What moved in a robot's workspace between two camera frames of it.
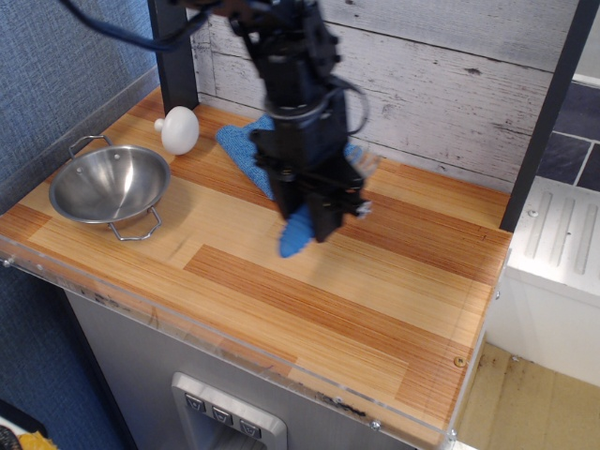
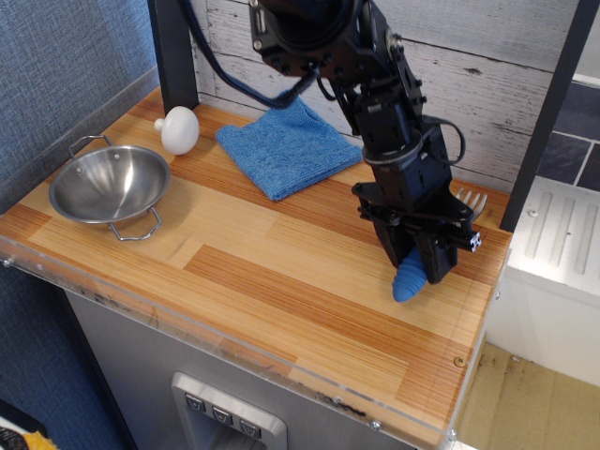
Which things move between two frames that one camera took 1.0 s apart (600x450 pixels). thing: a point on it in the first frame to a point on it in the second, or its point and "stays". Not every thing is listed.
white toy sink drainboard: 547,307 stays
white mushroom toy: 180,130 stays
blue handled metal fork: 299,227 to 412,275
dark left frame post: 176,68 stays
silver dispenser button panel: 210,419 stays
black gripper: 306,151 to 413,186
